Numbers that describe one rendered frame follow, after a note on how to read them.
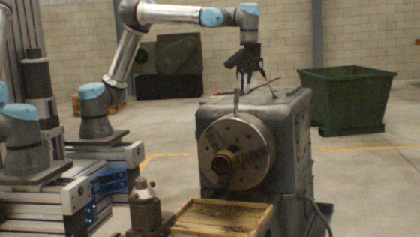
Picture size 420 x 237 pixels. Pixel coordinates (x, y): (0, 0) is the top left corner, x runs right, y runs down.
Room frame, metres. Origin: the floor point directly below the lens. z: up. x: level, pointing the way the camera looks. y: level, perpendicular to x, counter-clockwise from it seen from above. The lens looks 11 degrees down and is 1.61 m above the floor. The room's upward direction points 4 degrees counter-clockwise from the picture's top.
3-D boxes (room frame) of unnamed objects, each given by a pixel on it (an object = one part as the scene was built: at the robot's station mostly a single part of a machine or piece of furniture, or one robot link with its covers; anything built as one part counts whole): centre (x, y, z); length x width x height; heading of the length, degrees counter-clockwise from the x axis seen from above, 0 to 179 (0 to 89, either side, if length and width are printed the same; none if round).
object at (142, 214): (1.33, 0.20, 1.07); 0.07 x 0.07 x 0.10; 67
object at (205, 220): (1.65, -0.01, 0.89); 0.36 x 0.30 x 0.04; 67
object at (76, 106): (9.74, 2.22, 0.22); 1.25 x 0.86 x 0.44; 175
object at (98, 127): (2.04, 0.50, 1.21); 0.15 x 0.15 x 0.10
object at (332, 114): (6.61, -1.98, 0.43); 1.34 x 0.94 x 0.85; 4
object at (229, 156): (1.75, -0.06, 1.08); 0.09 x 0.09 x 0.09; 67
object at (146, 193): (1.33, 0.21, 1.13); 0.08 x 0.08 x 0.03
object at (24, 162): (1.57, 0.64, 1.21); 0.15 x 0.15 x 0.10
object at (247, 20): (1.90, -0.20, 1.63); 0.09 x 0.08 x 0.11; 67
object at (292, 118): (2.27, -0.25, 1.06); 0.59 x 0.48 x 0.39; 157
